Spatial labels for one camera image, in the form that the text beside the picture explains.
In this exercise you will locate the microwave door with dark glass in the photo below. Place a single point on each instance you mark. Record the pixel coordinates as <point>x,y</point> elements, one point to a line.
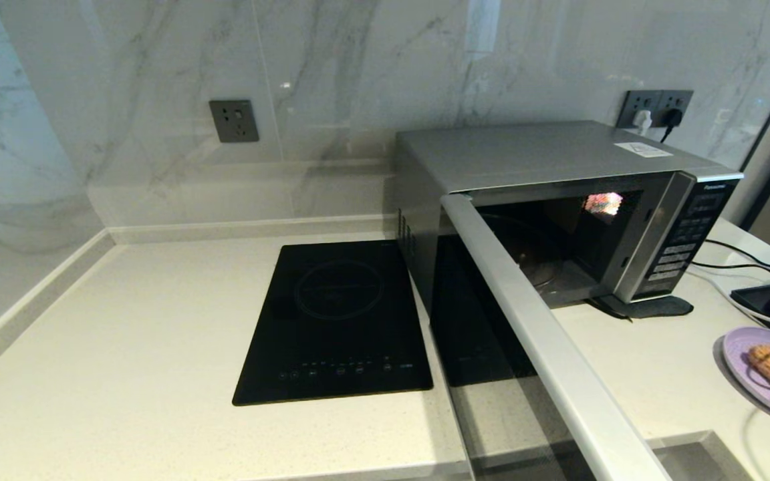
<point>559,347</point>

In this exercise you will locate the purple plate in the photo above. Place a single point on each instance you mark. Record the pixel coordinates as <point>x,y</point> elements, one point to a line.
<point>739,354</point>

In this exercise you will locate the black induction cooktop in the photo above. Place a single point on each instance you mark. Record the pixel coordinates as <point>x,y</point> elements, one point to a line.
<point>338,321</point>

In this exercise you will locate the white paper sticker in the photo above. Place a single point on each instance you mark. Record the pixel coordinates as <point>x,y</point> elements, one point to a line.
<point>642,149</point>

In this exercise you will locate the dark grey rubber mat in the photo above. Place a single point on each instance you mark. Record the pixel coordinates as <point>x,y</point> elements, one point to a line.
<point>656,307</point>

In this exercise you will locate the white power plug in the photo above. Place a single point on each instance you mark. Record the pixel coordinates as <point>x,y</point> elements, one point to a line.
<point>642,121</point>

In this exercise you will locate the black power plug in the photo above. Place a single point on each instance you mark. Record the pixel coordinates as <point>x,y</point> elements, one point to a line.
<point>671,119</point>

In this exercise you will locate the grey single wall socket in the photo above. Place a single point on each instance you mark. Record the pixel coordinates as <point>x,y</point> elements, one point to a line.
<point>234,121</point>

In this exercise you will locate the grey double wall socket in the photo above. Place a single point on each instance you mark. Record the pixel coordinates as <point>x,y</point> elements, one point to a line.
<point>652,101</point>

